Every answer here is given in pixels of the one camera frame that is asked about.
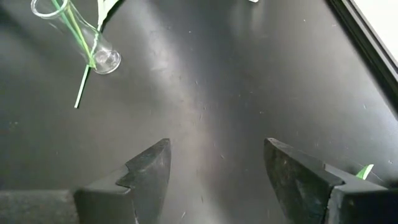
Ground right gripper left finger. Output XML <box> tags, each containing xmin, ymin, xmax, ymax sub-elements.
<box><xmin>74</xmin><ymin>138</ymin><xmax>172</xmax><ymax>224</ymax></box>

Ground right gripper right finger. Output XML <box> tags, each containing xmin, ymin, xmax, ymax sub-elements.
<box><xmin>264</xmin><ymin>138</ymin><xmax>391</xmax><ymax>224</ymax></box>

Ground smooth clear glass carafe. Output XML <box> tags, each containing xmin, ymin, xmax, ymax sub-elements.
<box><xmin>30</xmin><ymin>0</ymin><xmax>122</xmax><ymax>75</ymax></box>

